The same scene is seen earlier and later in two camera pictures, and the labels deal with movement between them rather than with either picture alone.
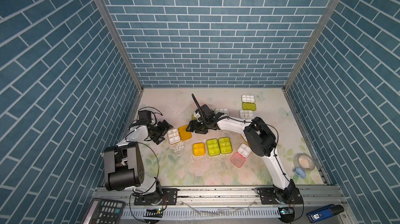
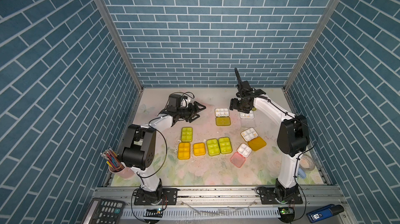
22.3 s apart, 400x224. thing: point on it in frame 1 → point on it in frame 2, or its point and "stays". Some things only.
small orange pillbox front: (199, 149) stays
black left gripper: (163, 129) → (191, 113)
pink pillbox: (239, 158) stays
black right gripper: (193, 125) → (233, 106)
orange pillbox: (184, 134) → (184, 150)
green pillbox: (225, 146) stays
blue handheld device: (324, 212) stays
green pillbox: (213, 147) stays
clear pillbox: (246, 114) stays
